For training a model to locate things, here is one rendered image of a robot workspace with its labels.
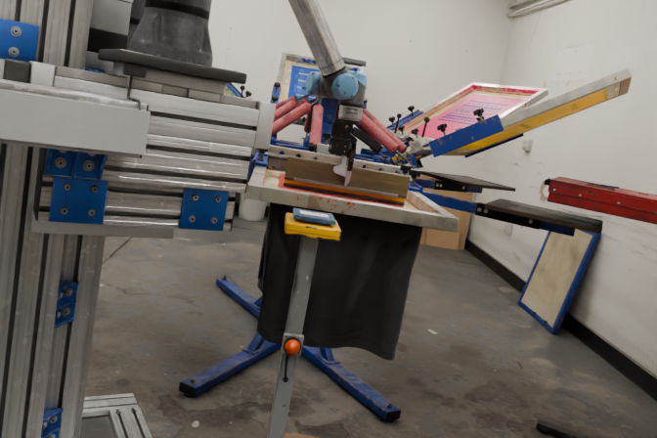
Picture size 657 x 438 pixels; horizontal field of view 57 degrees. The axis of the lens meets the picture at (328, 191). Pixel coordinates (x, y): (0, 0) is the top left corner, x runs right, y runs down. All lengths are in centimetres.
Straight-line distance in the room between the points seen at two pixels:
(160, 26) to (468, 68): 566
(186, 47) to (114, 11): 30
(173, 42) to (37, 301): 61
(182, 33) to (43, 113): 29
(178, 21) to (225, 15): 528
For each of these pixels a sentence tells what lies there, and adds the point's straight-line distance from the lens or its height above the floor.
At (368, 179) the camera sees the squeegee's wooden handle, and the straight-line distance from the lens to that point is 198.
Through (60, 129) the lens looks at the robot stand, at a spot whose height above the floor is 112.
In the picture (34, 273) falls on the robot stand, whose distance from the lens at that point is 135.
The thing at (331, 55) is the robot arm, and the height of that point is 137.
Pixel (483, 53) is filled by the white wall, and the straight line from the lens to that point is 669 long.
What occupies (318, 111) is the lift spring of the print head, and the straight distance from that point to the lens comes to 283.
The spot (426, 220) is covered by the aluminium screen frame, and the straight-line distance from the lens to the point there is 167.
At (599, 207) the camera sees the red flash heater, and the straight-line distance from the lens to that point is 254.
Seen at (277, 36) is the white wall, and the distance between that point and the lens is 636.
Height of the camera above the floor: 122
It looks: 8 degrees down
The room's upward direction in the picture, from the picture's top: 10 degrees clockwise
